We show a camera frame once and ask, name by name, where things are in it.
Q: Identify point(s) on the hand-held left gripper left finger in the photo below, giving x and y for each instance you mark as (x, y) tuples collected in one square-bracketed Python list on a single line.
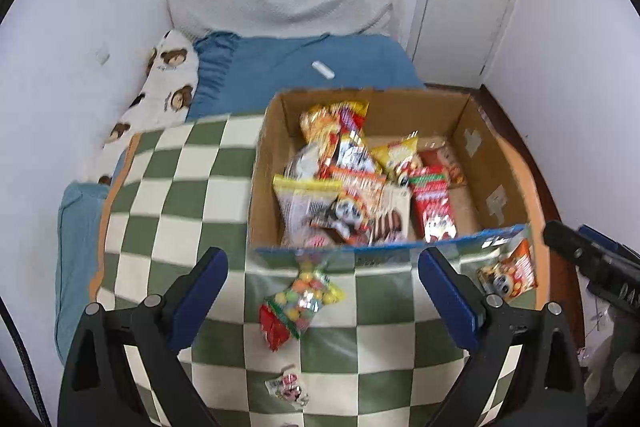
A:
[(200, 297)]

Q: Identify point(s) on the long red snack packet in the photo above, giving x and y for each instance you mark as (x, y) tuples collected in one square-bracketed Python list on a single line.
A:
[(434, 207)]

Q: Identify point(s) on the grey quilted pillow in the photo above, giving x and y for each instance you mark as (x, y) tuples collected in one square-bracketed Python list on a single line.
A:
[(280, 7)]

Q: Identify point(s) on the white chocolate stick packet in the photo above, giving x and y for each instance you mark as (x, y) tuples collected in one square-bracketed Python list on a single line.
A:
[(392, 219)]

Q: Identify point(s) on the white wall socket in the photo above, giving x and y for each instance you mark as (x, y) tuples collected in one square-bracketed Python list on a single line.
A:
[(102, 55)]

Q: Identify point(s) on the small pink white candy packet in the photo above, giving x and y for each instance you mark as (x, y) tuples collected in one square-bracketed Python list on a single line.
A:
[(287, 389)]

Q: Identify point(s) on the blue ruffled pillow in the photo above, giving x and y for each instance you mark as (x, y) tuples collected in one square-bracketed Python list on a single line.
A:
[(215, 67)]

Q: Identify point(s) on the colourful candy ball bag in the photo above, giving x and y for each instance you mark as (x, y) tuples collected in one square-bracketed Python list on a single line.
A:
[(305, 297)]

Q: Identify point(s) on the cardboard box with blue print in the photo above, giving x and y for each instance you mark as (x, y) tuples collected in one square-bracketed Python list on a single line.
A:
[(372, 117)]

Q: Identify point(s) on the large red yellow snack bag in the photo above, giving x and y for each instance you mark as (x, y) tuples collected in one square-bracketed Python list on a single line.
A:
[(332, 127)]

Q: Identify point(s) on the green white checkered mat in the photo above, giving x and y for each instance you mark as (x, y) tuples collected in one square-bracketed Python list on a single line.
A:
[(165, 207)]

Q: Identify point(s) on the white bear print pillow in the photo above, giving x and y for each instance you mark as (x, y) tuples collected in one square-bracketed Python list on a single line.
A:
[(160, 102)]

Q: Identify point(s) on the orange panda biscuit bag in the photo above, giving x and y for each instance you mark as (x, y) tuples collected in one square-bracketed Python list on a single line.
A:
[(507, 272), (350, 207)]

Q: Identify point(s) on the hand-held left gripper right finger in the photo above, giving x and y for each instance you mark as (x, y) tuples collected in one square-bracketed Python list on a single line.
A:
[(447, 299)]

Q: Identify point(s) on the clear yellow-edged snack bag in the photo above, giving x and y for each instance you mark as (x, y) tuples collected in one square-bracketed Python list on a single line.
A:
[(297, 207)]

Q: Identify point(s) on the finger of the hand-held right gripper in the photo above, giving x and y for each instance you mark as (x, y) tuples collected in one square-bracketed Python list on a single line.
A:
[(600, 238), (575, 249)]

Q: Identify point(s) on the small yellow snack bag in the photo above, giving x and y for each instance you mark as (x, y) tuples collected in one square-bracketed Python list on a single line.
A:
[(397, 154)]

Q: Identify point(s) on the brown snack packet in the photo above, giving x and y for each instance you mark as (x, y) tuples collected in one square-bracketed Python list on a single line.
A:
[(445, 163)]

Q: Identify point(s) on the small white object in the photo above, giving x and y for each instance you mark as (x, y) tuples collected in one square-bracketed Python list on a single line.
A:
[(322, 69)]

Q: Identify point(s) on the silver white snack packet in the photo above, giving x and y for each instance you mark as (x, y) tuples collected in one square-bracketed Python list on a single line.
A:
[(302, 164)]

